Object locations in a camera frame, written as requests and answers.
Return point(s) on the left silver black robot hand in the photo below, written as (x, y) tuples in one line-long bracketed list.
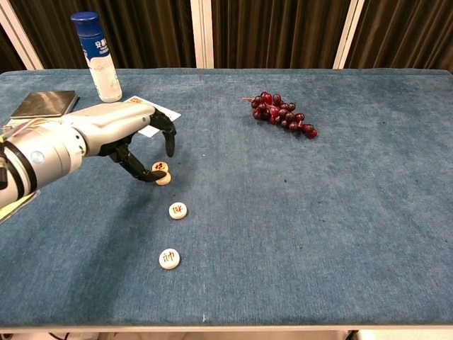
[(113, 120)]

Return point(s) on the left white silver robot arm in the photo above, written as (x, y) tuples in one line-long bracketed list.
[(42, 156)]

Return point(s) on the blue capped white bottle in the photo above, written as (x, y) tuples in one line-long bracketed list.
[(102, 71)]

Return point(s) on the silver kitchen scale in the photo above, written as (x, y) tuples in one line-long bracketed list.
[(42, 102)]

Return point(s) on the dark pleated curtain panel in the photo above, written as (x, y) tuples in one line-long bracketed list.
[(276, 32), (124, 32), (7, 53), (407, 32)]

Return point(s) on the packaged peeler blister pack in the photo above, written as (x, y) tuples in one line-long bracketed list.
[(10, 212)]

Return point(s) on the red grape bunch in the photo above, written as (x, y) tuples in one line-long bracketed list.
[(279, 113)]

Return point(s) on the blue table cloth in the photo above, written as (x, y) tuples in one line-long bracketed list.
[(283, 212)]

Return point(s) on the white partition frame post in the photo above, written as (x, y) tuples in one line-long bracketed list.
[(349, 32), (201, 32), (17, 35)]

